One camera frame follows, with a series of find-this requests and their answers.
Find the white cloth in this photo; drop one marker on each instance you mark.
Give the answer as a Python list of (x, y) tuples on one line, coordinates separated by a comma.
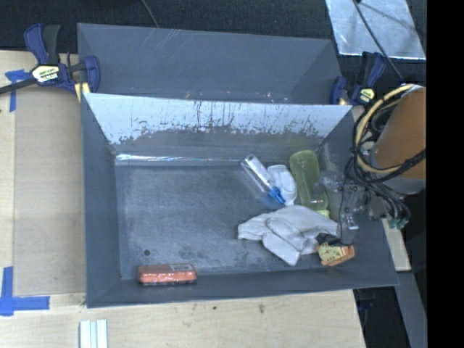
[(286, 232)]

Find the white spray bottle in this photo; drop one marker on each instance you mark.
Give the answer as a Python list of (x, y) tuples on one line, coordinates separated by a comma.
[(286, 185)]

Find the orange flat packet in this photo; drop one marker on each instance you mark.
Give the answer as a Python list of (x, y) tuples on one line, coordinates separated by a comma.
[(166, 274)]

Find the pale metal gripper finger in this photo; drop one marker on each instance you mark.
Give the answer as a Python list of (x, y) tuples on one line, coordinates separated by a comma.
[(349, 228), (353, 197)]

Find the clear glass thing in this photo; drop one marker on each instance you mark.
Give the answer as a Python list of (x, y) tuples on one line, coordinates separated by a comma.
[(331, 190)]

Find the yellow and orange toy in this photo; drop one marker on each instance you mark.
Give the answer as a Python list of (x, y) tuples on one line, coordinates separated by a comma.
[(335, 254)]

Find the yellow-green plastic bottle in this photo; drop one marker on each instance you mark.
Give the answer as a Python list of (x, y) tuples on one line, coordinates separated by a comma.
[(306, 180)]

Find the grey metal bin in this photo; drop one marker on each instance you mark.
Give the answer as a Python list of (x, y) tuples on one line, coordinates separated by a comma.
[(181, 212)]

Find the clear plastic bottle blue cap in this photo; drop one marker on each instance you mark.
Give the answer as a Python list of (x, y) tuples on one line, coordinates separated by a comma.
[(259, 180)]

